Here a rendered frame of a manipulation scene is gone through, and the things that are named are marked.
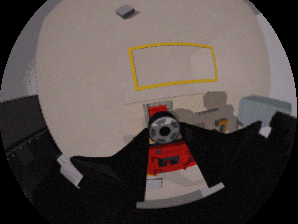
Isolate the grey rectangular flat panel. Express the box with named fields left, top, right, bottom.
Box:
left=145, top=179, right=162, bottom=189

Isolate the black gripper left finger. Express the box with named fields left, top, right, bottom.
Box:
left=69, top=128, right=149, bottom=202

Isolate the black and grey wheel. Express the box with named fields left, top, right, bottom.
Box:
left=148, top=112, right=181, bottom=145

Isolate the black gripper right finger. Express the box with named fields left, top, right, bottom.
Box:
left=180, top=120, right=262, bottom=188

